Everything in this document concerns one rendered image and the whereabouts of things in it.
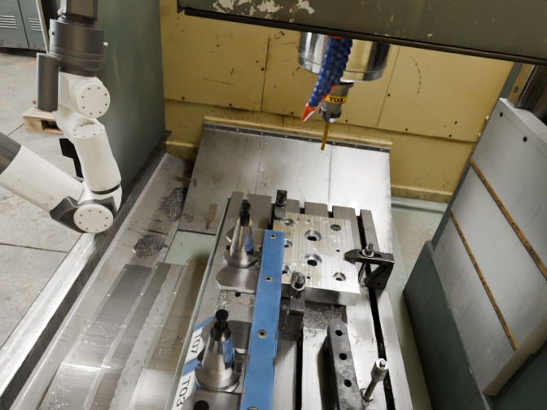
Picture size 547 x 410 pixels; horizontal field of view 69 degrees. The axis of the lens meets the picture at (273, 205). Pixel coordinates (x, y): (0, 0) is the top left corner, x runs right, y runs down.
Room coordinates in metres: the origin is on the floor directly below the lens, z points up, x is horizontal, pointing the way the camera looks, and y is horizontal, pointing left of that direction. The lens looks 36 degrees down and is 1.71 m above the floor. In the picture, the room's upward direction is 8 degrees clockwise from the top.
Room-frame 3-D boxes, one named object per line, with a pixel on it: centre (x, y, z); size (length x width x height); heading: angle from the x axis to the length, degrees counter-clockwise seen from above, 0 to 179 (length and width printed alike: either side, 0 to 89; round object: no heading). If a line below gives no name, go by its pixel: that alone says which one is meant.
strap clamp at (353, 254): (0.81, -0.27, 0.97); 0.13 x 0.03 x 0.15; 91
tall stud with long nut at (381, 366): (0.47, -0.26, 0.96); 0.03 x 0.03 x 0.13
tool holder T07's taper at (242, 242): (0.52, 0.04, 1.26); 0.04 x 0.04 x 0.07
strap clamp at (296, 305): (0.65, -0.09, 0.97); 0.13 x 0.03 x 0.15; 1
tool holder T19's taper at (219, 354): (0.30, 0.04, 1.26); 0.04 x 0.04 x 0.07
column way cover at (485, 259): (0.74, -0.53, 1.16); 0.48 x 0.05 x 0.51; 1
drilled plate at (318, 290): (0.83, -0.12, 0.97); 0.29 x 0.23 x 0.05; 1
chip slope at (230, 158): (1.40, -0.07, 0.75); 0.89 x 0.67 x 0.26; 91
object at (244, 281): (0.46, 0.04, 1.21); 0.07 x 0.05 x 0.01; 91
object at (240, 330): (0.35, 0.04, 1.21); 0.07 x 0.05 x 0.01; 91
